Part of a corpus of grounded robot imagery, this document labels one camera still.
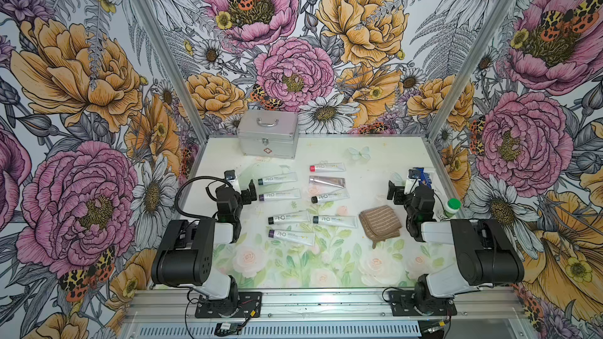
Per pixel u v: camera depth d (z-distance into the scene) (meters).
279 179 1.05
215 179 0.76
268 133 1.04
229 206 0.71
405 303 0.74
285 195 0.99
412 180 0.81
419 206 0.73
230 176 0.79
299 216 0.94
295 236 0.87
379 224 0.91
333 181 1.05
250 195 0.87
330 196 0.99
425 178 1.02
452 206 0.86
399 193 0.85
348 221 0.92
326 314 0.74
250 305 0.74
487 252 0.46
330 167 1.09
